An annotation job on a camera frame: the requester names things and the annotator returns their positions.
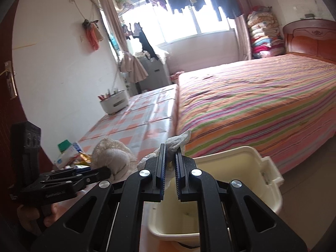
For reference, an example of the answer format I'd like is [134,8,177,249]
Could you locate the door handle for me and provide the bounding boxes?
[1,60,18,100]

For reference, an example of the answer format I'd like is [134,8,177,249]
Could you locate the left human hand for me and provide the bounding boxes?
[17,203,60,231]

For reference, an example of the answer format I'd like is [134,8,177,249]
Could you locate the right pink curtain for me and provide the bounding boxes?
[234,14,252,61]

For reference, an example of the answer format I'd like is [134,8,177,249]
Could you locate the striped bed cover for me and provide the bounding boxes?
[177,54,335,173]

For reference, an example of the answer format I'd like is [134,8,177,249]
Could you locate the white lace cloth bundle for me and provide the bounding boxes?
[91,138,138,183]

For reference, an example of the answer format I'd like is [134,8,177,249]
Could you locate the wooden red headboard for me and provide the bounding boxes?
[282,19,336,63]

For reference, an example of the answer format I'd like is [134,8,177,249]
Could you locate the green white snack package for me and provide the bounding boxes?
[54,140,84,169]

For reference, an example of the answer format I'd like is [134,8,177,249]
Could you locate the pink curtain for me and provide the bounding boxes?
[99,0,148,83]
[234,14,252,61]

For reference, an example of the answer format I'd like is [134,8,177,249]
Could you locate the stack of folded blankets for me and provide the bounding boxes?
[247,6,285,59]

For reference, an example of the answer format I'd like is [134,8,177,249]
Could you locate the grey cabinet by window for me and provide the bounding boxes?
[138,57,171,92]

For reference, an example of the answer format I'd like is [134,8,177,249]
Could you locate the left pink curtain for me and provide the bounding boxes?
[99,0,148,83]

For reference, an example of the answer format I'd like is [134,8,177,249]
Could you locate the cream plastic trash bin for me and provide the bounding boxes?
[146,146,285,245]

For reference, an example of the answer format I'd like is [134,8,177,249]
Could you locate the white tissue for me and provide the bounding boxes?
[137,129,191,171]

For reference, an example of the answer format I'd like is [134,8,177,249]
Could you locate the checkered pink tablecloth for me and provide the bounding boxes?
[79,84,179,161]

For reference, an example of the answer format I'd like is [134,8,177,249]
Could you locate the orange cloth on wall hook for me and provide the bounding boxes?
[82,19,104,51]

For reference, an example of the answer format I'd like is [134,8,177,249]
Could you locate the yellow snack wrapper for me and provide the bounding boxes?
[72,154,91,167]

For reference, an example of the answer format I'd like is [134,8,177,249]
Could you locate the white round storage container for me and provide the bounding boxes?
[98,91,129,114]

